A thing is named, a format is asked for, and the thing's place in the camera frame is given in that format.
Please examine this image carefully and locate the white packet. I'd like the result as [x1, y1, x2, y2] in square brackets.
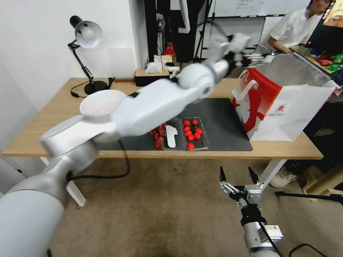
[168, 65, 182, 80]

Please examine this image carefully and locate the whiteboard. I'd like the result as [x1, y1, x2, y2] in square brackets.
[214, 0, 323, 19]

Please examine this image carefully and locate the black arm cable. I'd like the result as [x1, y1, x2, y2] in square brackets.
[258, 220, 283, 257]
[66, 138, 131, 180]

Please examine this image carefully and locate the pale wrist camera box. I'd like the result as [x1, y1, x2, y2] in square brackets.
[245, 184, 262, 206]

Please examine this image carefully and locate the black floor cable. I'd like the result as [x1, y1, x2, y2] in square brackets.
[288, 242, 327, 257]

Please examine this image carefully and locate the black wood-top tissue box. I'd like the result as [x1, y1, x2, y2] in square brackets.
[134, 62, 171, 87]

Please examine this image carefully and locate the clear plastic takeout box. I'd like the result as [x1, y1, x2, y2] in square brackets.
[160, 116, 210, 153]

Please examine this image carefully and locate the wooden desk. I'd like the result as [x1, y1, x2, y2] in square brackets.
[1, 77, 324, 207]

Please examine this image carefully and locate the white sneaker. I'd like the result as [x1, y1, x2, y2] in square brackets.
[269, 165, 299, 188]

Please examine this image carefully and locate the black table mat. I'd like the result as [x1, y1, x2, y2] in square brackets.
[98, 97, 254, 152]

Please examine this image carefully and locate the beige stool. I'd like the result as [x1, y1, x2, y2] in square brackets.
[302, 163, 343, 196]

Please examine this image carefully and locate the black silver desk lamp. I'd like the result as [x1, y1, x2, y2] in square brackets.
[67, 15, 108, 96]

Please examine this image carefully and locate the white paper bowl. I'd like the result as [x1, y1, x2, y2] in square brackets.
[79, 90, 128, 119]

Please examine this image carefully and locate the person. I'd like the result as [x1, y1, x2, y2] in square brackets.
[268, 0, 333, 55]

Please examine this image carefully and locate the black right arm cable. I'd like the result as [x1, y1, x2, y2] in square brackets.
[258, 220, 283, 257]

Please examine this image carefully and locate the black lamp cable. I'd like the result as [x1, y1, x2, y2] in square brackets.
[70, 80, 89, 99]

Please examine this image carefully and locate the white red paper delivery bag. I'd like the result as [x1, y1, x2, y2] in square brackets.
[231, 52, 340, 142]

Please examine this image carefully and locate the black light stand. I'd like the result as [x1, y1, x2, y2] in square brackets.
[192, 0, 218, 65]

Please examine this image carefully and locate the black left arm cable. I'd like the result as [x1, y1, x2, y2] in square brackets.
[66, 138, 131, 180]

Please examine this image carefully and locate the black tripod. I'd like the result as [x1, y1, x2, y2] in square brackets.
[274, 190, 343, 207]

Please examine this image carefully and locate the red snack bag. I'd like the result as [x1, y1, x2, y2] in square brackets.
[317, 52, 334, 66]

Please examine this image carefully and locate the black monitor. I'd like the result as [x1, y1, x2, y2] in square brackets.
[305, 0, 343, 49]

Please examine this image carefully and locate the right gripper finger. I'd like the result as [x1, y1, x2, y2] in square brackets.
[218, 166, 241, 201]
[248, 166, 265, 188]

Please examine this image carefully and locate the green snack bag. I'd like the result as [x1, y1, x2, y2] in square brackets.
[327, 53, 343, 72]

